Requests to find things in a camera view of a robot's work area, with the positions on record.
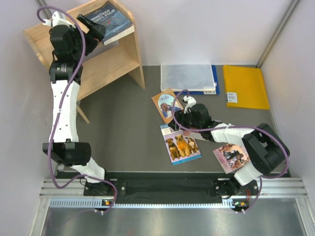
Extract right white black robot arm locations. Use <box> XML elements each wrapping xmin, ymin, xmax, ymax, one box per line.
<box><xmin>169</xmin><ymin>104</ymin><xmax>290</xmax><ymax>195</ymax></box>

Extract yellow file folder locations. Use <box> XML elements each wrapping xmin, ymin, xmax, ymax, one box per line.
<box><xmin>223</xmin><ymin>65</ymin><xmax>270</xmax><ymax>110</ymax></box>

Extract Why Do Dogs Bark book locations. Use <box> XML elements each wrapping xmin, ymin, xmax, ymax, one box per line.
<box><xmin>160</xmin><ymin>124</ymin><xmax>202</xmax><ymax>165</ymax></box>

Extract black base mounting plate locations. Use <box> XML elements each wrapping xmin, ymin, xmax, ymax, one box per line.
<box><xmin>84</xmin><ymin>172</ymin><xmax>252</xmax><ymax>205</ymax></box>

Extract orange Othello book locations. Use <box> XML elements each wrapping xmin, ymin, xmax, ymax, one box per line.
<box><xmin>152</xmin><ymin>89</ymin><xmax>183</xmax><ymax>123</ymax></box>

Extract red grey castle book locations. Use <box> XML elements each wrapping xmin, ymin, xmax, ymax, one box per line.
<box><xmin>183</xmin><ymin>130</ymin><xmax>192</xmax><ymax>136</ymax></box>

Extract blue file folder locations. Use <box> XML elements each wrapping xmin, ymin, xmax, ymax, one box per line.
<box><xmin>168</xmin><ymin>64</ymin><xmax>219</xmax><ymax>95</ymax></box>

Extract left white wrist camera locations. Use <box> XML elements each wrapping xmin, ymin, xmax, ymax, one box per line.
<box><xmin>43</xmin><ymin>11</ymin><xmax>72</xmax><ymax>27</ymax></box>

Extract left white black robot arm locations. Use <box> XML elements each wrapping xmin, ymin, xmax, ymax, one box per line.
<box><xmin>42</xmin><ymin>11</ymin><xmax>112</xmax><ymax>195</ymax></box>

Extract blue Nineteen Eighty-Four book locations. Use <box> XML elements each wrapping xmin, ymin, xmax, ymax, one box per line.
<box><xmin>85</xmin><ymin>1</ymin><xmax>135</xmax><ymax>45</ymax></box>

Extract aluminium rail frame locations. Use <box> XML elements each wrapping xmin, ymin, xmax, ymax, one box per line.
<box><xmin>28</xmin><ymin>177</ymin><xmax>315</xmax><ymax>236</ymax></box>

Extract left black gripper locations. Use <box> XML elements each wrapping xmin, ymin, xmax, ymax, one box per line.
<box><xmin>68</xmin><ymin>14</ymin><xmax>106</xmax><ymax>59</ymax></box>

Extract purple cable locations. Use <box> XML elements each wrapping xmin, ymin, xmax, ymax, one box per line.
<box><xmin>36</xmin><ymin>6</ymin><xmax>119</xmax><ymax>216</ymax></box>
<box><xmin>171</xmin><ymin>88</ymin><xmax>289</xmax><ymax>214</ymax></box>

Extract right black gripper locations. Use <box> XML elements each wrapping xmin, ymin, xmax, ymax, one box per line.
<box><xmin>168</xmin><ymin>107</ymin><xmax>202</xmax><ymax>132</ymax></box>

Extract pink Taming of Shrew book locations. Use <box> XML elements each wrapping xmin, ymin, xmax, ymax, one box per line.
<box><xmin>213</xmin><ymin>144</ymin><xmax>250</xmax><ymax>174</ymax></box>

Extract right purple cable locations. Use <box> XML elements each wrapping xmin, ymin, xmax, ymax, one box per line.
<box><xmin>171</xmin><ymin>88</ymin><xmax>289</xmax><ymax>214</ymax></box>

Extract clear plastic file folder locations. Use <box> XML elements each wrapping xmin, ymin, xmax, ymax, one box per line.
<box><xmin>160</xmin><ymin>64</ymin><xmax>216</xmax><ymax>92</ymax></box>

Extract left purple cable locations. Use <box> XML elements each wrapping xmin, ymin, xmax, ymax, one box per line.
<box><xmin>36</xmin><ymin>6</ymin><xmax>119</xmax><ymax>216</ymax></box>

